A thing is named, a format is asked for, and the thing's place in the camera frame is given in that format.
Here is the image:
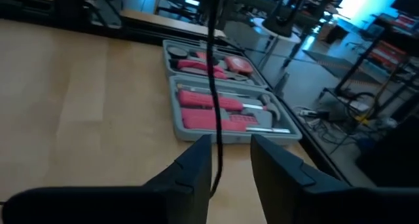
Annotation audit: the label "black curved device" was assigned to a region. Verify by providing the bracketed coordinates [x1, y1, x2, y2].
[261, 0, 308, 39]

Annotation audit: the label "red-handled bit driver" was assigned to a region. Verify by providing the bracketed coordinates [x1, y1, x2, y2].
[181, 107, 291, 134]

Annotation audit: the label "red-handled screwdriver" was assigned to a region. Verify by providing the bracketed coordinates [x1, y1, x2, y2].
[177, 89, 266, 113]

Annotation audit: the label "red-handled pliers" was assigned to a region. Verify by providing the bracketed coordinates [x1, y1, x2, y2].
[169, 58, 229, 81]

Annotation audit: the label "red tape measure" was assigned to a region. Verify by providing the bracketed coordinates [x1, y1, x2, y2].
[223, 55, 255, 76]

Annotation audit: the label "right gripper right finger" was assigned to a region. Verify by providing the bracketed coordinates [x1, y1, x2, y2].
[249, 134, 353, 224]

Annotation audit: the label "white floor lamp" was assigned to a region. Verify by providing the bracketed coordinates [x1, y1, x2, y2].
[251, 16, 302, 71]

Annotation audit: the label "white power strip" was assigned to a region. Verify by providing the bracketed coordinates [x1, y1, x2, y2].
[295, 107, 330, 121]

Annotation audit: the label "black tape roll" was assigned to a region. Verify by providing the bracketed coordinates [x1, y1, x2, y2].
[166, 46, 189, 60]

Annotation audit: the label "thin black cord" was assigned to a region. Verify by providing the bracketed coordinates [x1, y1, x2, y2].
[204, 0, 226, 198]

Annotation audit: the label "black box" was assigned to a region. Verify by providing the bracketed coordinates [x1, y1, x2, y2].
[355, 114, 419, 189]

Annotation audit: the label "steel hammer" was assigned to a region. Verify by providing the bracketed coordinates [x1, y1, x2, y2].
[244, 93, 282, 126]

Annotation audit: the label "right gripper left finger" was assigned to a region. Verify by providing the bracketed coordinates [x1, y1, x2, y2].
[143, 134, 213, 224]

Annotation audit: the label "red storage bin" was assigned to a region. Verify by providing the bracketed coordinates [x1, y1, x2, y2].
[369, 39, 412, 71]

